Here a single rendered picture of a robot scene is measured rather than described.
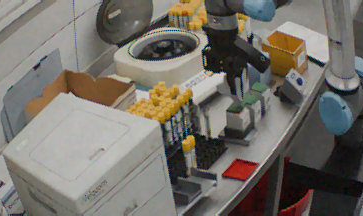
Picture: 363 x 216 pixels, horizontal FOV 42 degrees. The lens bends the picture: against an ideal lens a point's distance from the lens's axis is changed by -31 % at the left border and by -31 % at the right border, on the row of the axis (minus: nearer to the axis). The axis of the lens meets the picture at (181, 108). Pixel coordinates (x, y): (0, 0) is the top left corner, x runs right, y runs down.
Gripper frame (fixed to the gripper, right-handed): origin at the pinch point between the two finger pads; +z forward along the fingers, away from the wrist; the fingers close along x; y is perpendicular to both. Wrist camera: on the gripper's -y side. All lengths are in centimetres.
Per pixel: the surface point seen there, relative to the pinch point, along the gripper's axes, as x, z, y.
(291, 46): -45.2, 4.5, 1.1
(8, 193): 60, 4, 39
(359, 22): -240, 63, 1
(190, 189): 27.3, 5.4, -1.9
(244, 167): 11.3, 9.7, -6.6
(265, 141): -0.2, 9.9, -6.9
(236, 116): 2.0, 2.8, 0.5
